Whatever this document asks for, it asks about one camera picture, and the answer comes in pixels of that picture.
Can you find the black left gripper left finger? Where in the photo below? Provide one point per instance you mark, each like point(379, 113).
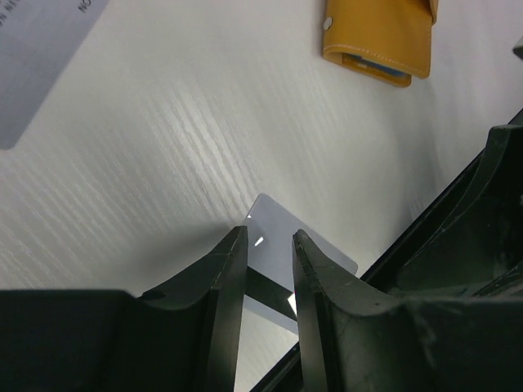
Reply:
point(182, 335)

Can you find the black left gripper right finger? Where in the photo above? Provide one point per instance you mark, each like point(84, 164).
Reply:
point(353, 337)

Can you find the silver card black stripe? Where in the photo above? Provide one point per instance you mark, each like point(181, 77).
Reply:
point(269, 302)

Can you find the yellow leather card holder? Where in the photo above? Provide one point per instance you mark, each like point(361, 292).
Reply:
point(384, 39)

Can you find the silver VIP card on table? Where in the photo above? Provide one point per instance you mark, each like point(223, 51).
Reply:
point(38, 40)

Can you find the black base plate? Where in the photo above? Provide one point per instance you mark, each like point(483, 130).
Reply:
point(467, 243)

